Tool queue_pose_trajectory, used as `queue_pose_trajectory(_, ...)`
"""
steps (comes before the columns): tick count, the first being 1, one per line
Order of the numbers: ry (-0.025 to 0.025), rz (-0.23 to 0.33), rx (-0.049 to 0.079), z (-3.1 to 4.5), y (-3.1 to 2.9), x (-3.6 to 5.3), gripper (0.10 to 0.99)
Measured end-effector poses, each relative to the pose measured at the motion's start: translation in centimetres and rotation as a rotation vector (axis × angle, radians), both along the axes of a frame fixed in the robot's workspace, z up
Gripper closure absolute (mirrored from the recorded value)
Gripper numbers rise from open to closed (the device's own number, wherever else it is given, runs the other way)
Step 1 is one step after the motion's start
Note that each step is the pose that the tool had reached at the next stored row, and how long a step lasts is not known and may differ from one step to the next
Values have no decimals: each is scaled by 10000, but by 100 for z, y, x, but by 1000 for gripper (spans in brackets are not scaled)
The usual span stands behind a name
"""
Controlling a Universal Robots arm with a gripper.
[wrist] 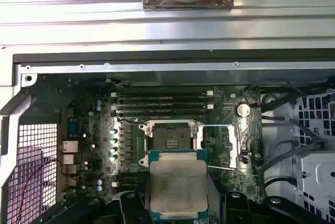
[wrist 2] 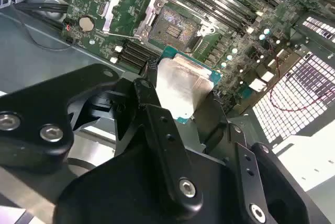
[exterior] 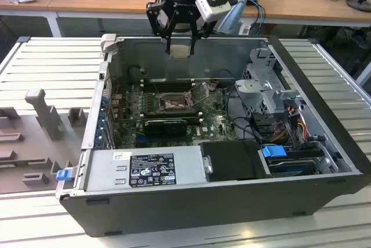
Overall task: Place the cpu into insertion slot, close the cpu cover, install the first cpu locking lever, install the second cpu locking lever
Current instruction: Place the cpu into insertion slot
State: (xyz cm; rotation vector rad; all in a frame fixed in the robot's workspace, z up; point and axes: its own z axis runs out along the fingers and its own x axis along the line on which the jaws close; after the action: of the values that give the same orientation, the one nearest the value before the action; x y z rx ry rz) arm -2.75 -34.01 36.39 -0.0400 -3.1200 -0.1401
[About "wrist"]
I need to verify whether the thin black cable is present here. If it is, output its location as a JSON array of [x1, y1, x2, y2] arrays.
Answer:
[[247, 78, 309, 96]]

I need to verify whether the thick black cable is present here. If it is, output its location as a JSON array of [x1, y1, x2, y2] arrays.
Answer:
[[261, 114, 328, 149]]

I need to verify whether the black silver PC case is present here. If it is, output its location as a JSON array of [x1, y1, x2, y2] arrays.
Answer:
[[0, 47, 335, 224]]

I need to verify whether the blue rear port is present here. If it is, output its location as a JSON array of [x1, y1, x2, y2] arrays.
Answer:
[[66, 118, 84, 139]]

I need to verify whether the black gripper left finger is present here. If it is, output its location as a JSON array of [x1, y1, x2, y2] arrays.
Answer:
[[33, 182, 150, 224]]

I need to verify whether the metal wire locking lever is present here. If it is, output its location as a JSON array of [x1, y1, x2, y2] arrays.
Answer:
[[207, 164, 236, 171]]

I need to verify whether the CPU socket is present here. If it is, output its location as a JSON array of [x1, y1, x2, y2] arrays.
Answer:
[[138, 119, 200, 169]]

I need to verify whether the metal socket cover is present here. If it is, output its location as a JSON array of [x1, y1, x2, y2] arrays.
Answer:
[[195, 124, 238, 171]]

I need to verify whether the round coin battery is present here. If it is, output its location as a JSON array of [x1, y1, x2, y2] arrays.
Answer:
[[237, 103, 251, 118]]

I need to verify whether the green motherboard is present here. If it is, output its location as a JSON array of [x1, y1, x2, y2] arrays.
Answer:
[[56, 77, 263, 205]]

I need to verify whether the silver green CPU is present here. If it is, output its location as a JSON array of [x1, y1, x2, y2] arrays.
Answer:
[[147, 148, 210, 221]]

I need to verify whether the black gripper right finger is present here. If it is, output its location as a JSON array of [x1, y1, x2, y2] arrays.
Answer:
[[209, 175, 335, 224]]

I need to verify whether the silver metal drive cage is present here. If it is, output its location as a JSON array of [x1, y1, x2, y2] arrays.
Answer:
[[294, 76, 335, 224]]

